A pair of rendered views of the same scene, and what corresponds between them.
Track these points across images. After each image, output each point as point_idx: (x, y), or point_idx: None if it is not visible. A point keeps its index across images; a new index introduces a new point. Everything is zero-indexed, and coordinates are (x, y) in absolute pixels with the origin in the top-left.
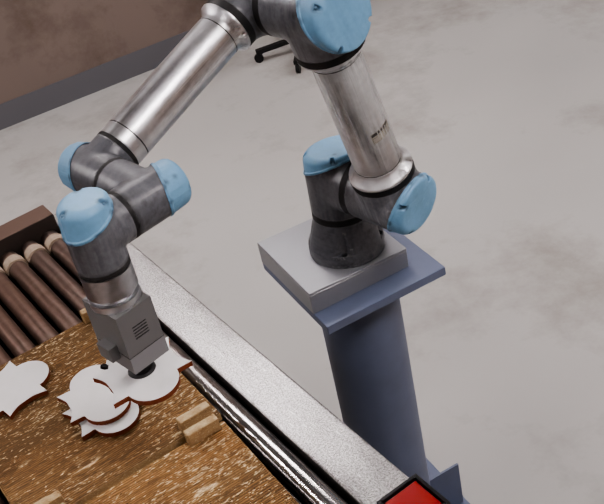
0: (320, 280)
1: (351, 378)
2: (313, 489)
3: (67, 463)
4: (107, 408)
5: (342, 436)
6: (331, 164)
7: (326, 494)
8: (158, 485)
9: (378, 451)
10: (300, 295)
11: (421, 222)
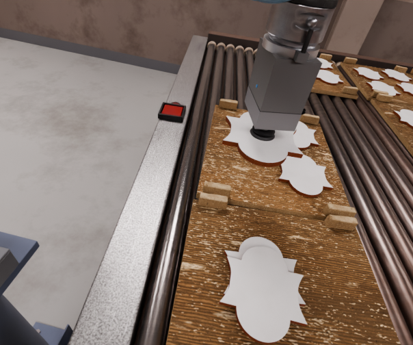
0: None
1: (17, 322)
2: (194, 141)
3: (314, 252)
4: (266, 260)
5: (154, 149)
6: None
7: (192, 136)
8: (262, 188)
9: (42, 339)
10: None
11: None
